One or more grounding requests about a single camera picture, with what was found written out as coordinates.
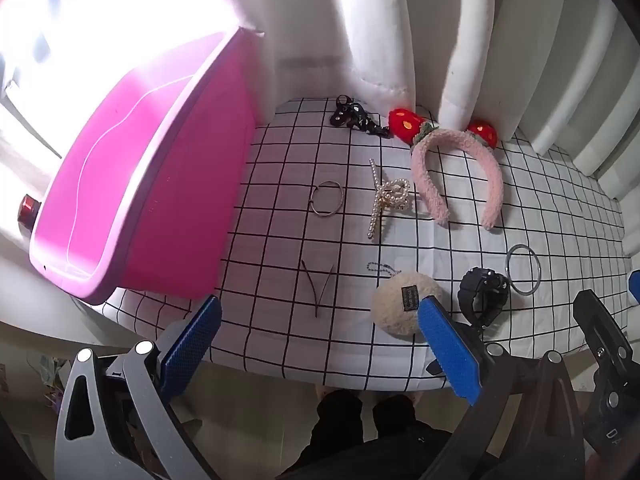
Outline grey hair tie ring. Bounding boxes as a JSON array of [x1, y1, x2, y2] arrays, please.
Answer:
[[505, 244, 544, 297]]

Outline white curtain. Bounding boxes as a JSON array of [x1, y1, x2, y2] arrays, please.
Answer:
[[207, 0, 640, 196]]

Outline beige plush pompom keychain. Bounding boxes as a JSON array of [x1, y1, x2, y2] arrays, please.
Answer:
[[366, 261, 445, 337]]

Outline black wrist watch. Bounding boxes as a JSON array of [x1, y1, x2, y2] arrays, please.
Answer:
[[459, 267, 511, 328]]

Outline black dotted hair bow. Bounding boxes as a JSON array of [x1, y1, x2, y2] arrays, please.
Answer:
[[329, 94, 393, 140]]

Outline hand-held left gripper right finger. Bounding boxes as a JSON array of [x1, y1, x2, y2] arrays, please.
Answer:
[[417, 296, 586, 480]]

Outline gold bangle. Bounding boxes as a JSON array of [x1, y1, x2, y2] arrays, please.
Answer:
[[310, 180, 346, 219]]

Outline red bottle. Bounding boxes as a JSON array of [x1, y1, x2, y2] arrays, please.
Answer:
[[19, 195, 42, 228]]

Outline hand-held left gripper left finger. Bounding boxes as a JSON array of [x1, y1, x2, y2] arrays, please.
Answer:
[[54, 295, 223, 480]]

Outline white black-grid cloth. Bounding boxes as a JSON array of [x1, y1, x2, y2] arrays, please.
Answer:
[[102, 95, 628, 393]]

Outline pearl bar hairpin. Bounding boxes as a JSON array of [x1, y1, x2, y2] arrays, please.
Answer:
[[367, 158, 386, 241]]

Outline thin dark V-shaped hairpin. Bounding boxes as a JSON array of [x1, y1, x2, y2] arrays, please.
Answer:
[[300, 259, 336, 320]]

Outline pearl hair claw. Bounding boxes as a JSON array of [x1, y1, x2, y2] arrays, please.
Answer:
[[375, 177, 412, 218]]

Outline person's dark pants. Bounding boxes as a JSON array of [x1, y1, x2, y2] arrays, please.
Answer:
[[280, 389, 453, 480]]

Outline pink plush strawberry headband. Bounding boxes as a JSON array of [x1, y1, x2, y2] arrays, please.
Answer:
[[389, 107, 505, 232]]

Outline pink plastic bin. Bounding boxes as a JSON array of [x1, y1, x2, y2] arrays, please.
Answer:
[[28, 27, 266, 306]]

